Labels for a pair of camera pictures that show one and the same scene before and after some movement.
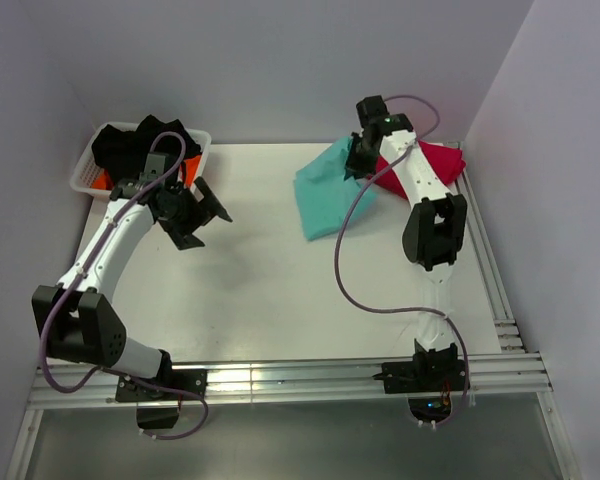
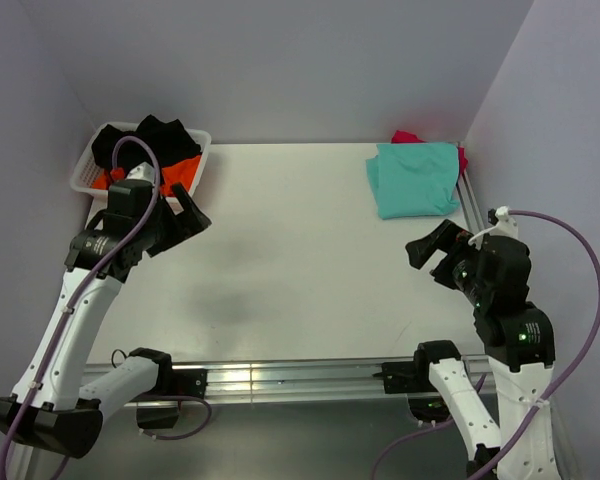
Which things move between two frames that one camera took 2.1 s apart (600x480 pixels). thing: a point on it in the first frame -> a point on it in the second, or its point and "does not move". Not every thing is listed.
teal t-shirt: [326, 196] -> [415, 179]
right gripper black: [356, 169] -> [447, 235]
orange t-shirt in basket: [191, 166] does not move
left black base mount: [193, 380] does not move
